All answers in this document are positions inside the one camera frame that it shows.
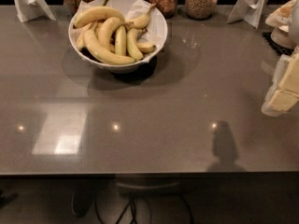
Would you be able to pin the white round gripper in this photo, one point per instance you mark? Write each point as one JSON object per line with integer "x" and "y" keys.
{"x": 294, "y": 25}

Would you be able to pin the small right yellow banana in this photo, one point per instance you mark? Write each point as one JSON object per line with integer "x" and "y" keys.
{"x": 146, "y": 47}

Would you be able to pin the upper right yellow banana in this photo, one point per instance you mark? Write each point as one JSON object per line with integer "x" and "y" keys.
{"x": 141, "y": 21}

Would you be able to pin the right centre yellow banana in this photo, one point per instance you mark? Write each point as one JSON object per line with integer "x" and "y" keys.
{"x": 132, "y": 49}

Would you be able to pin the white ceramic bowl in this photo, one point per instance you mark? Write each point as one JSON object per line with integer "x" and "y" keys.
{"x": 156, "y": 31}

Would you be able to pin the upright centre yellow banana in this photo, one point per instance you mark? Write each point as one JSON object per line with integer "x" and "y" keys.
{"x": 120, "y": 41}

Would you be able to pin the curved middle yellow banana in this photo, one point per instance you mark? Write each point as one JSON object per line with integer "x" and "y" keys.
{"x": 108, "y": 28}

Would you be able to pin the long front yellow banana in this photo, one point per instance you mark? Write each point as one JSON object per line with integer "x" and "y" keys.
{"x": 101, "y": 54}

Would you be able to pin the top yellow banana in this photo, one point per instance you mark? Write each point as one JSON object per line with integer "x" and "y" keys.
{"x": 92, "y": 14}

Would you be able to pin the left thin yellow banana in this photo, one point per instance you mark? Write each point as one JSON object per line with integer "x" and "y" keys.
{"x": 80, "y": 44}

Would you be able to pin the right white card stand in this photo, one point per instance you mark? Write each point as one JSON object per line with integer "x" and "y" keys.
{"x": 249, "y": 11}

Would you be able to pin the white card stand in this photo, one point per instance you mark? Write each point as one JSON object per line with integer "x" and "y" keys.
{"x": 31, "y": 9}
{"x": 249, "y": 11}

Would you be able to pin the right glass jar of grains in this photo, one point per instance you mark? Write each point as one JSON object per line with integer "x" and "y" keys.
{"x": 200, "y": 9}

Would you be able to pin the dark shoe under table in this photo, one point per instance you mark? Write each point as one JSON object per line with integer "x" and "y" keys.
{"x": 82, "y": 199}

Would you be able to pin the left white card stand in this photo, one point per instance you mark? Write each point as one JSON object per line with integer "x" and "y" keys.
{"x": 31, "y": 9}

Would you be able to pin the grey table base plate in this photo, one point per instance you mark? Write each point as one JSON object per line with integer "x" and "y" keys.
{"x": 148, "y": 185}

